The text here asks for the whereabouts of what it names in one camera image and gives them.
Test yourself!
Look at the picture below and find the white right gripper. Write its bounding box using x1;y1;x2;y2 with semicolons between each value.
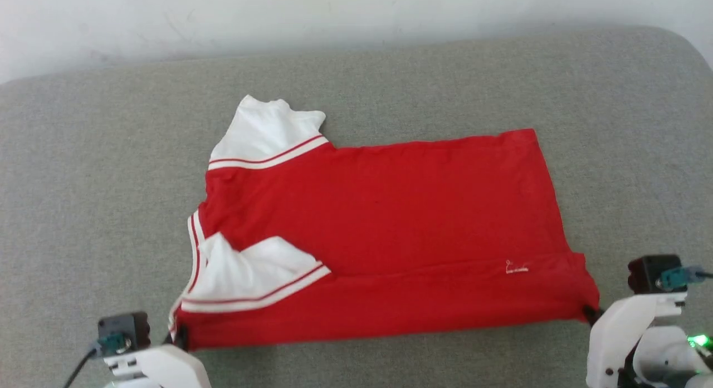
582;292;689;388

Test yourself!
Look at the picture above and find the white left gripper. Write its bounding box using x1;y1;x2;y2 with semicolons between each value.
105;323;213;388

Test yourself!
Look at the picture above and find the red and white jersey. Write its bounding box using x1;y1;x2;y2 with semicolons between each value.
168;95;602;351

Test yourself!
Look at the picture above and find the grey fabric sofa cushion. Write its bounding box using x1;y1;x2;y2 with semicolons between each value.
0;25;713;388

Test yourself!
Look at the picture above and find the teal left camera connector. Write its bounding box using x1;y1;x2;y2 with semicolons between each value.
99;333;133;356

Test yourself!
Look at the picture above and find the teal camera connector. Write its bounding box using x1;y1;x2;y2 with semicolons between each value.
656;267;704;292
99;333;133;356

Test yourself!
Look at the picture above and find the teal right camera connector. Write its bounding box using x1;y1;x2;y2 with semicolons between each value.
656;267;704;292

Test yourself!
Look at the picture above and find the black left camera cable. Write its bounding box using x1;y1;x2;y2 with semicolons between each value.
63;346;104;388

